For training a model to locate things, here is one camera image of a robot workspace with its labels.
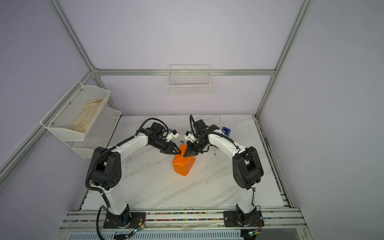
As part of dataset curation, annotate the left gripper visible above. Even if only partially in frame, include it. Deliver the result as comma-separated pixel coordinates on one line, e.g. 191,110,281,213
150,138,182,156

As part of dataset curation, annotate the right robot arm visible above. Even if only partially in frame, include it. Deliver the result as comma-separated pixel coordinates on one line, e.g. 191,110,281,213
183,115,264,229

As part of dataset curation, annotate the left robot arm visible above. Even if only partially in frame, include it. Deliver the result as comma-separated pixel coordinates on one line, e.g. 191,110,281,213
85,118,181,226

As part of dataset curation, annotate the blue tape dispenser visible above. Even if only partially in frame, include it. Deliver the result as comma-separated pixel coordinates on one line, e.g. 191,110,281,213
222,127,231,137

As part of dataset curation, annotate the white lower mesh shelf bin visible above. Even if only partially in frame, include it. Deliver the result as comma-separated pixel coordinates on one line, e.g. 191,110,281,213
72,107,121,159

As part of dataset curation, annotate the white mesh shelf bin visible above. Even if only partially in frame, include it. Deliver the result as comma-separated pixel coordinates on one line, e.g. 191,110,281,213
72,107,121,159
40,81,110,142

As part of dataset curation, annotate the beige cloth in bin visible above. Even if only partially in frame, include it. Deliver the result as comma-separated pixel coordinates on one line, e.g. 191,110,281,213
70,97,105,134

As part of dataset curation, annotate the white upper mesh shelf bin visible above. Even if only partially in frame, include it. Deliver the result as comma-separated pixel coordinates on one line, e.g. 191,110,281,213
40,81,110,142

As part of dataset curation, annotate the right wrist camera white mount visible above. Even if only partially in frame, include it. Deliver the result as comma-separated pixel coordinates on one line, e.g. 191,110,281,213
184,131,197,143

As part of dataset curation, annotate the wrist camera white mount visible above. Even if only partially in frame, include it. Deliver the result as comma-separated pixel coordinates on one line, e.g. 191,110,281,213
166,129,179,142
184,131,197,143

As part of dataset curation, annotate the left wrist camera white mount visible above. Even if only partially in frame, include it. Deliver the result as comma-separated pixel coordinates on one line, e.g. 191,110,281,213
166,129,179,142

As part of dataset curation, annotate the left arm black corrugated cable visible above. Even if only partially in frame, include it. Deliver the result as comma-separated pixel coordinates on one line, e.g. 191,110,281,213
85,117,169,240

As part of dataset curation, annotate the white wire wall basket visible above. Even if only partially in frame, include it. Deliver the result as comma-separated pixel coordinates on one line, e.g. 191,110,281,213
166,65,211,97

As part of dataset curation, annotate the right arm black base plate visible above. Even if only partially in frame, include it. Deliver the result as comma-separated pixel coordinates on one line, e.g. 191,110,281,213
223,209,265,228

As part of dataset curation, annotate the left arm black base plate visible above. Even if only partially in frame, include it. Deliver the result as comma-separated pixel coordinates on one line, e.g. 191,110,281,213
103,212,147,229

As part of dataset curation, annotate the aluminium frame rail front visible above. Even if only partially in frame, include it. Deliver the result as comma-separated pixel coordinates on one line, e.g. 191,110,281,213
55,208,313,240

